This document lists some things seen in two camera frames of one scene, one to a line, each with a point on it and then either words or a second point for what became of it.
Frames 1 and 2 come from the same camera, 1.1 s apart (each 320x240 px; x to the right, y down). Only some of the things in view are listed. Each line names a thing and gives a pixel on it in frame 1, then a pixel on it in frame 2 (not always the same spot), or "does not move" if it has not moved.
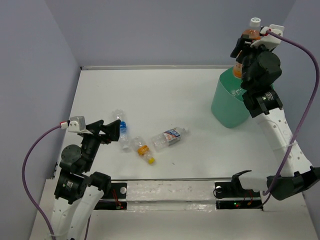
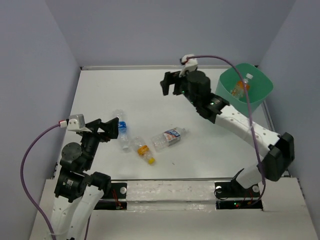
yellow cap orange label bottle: x=142 y=148 does not move
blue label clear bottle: x=119 y=114 does not move
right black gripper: x=240 y=44 -> x=171 y=77
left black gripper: x=112 y=129 does not move
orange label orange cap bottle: x=254 y=32 -> x=239 y=90
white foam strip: x=172 y=195 does not move
